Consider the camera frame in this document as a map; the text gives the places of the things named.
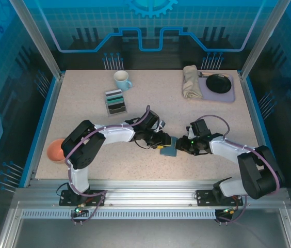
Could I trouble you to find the black credit card stack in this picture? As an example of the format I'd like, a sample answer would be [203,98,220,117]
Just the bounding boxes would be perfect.
[107,101,126,111]

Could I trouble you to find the green credit card stack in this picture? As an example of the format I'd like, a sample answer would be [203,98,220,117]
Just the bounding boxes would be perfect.
[106,94,125,103]

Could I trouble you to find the lilac tray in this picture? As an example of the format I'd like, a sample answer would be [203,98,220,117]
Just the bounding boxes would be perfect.
[181,70,236,103]

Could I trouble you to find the beige folded cloth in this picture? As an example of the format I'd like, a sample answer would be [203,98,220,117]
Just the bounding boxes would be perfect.
[182,65,204,100]

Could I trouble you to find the light blue mug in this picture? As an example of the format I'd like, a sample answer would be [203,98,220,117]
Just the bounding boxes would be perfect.
[113,70,134,92]

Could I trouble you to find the black plate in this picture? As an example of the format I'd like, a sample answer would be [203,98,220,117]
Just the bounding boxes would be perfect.
[205,73,232,95]

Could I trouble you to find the small circuit board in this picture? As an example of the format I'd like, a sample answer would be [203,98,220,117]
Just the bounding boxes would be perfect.
[216,206,237,218]
[73,205,89,217]

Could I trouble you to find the orange bowl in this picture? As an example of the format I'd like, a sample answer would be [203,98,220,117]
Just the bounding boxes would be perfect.
[46,138,67,164]

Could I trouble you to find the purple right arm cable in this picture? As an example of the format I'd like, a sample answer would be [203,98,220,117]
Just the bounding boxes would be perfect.
[195,115,282,225]

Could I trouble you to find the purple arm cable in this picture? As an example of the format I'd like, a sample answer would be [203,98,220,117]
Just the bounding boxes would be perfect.
[195,115,282,225]
[64,104,152,226]

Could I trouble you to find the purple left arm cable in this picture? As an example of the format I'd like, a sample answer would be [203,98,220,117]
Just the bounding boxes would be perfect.
[64,104,152,226]

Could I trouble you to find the aluminium frame rail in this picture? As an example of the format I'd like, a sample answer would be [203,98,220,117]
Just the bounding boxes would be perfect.
[13,179,290,207]

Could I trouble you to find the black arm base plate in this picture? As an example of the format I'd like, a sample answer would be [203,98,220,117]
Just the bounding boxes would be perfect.
[59,189,107,207]
[196,189,244,207]

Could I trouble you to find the aluminium table side rail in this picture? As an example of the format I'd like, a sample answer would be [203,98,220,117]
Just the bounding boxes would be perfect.
[23,72,66,188]
[239,71,285,188]

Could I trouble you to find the slotted cable duct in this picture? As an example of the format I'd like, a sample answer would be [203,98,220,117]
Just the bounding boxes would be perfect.
[21,209,220,220]

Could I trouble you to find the aluminium frame post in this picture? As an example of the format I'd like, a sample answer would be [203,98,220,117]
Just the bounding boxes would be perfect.
[8,0,66,80]
[239,0,291,80]

